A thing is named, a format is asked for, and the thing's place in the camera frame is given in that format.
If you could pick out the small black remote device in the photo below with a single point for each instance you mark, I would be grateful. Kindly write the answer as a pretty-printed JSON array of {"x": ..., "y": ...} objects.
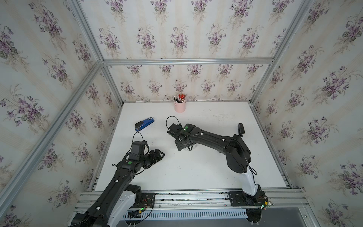
[{"x": 241, "y": 130}]

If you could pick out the pink pen cup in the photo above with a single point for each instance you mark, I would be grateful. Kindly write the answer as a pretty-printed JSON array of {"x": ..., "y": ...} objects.
[{"x": 180, "y": 107}]

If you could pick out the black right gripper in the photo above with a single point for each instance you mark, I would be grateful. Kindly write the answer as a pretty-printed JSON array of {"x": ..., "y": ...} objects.
[{"x": 178, "y": 146}]

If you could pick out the blue black stapler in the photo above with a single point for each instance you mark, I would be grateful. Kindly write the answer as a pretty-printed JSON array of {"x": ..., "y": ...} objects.
[{"x": 143, "y": 124}]

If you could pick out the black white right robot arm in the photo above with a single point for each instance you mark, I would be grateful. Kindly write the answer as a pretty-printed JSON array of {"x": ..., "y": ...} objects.
[{"x": 238, "y": 155}]

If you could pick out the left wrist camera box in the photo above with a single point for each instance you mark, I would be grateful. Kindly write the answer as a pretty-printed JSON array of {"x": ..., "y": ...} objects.
[{"x": 138, "y": 148}]

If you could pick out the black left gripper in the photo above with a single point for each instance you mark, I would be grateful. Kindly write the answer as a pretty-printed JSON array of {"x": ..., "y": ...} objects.
[{"x": 154, "y": 160}]

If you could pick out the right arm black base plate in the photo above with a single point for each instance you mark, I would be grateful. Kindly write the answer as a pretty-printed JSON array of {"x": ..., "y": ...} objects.
[{"x": 242, "y": 199}]

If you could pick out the red and black pens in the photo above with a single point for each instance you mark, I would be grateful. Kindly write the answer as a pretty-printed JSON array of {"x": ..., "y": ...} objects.
[{"x": 180, "y": 98}]

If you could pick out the aluminium front rail frame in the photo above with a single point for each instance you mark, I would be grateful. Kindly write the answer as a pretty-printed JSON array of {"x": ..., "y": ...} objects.
[{"x": 219, "y": 199}]

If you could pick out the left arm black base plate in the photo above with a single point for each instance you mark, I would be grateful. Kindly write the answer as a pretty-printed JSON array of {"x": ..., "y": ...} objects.
[{"x": 144, "y": 200}]

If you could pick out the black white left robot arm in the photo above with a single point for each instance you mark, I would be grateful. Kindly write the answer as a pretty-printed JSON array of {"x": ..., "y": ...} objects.
[{"x": 109, "y": 208}]

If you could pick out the white ventilation grille strip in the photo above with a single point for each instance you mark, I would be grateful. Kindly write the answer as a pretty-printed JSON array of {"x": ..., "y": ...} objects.
[{"x": 189, "y": 214}]

